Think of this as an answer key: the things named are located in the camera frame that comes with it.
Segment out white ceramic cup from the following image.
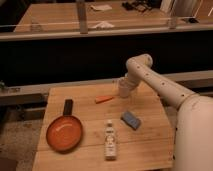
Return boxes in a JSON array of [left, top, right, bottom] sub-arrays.
[[118, 77, 132, 98]]

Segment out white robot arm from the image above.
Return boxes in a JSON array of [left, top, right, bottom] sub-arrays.
[[126, 54, 213, 171]]

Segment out orange carrot piece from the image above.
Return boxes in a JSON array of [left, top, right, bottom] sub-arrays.
[[95, 96, 114, 104]]

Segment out blue sponge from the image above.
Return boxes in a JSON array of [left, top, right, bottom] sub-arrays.
[[121, 111, 141, 130]]

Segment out wooden board table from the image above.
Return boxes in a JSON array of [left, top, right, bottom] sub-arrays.
[[32, 83, 174, 171]]

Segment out white crumpled cloth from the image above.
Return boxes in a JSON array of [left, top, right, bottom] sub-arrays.
[[91, 21, 114, 29]]

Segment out dark objects on far table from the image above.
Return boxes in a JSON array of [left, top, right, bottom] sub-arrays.
[[122, 0, 153, 13]]

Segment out small white bottle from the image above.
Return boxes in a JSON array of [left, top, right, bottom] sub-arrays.
[[105, 120, 117, 160]]

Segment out white paper on far table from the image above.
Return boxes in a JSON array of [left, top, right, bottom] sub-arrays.
[[90, 5, 112, 11]]

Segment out grey vertical post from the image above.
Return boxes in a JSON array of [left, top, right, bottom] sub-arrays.
[[76, 0, 88, 34]]

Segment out orange frying pan black handle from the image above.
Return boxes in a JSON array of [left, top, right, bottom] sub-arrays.
[[46, 99, 83, 153]]

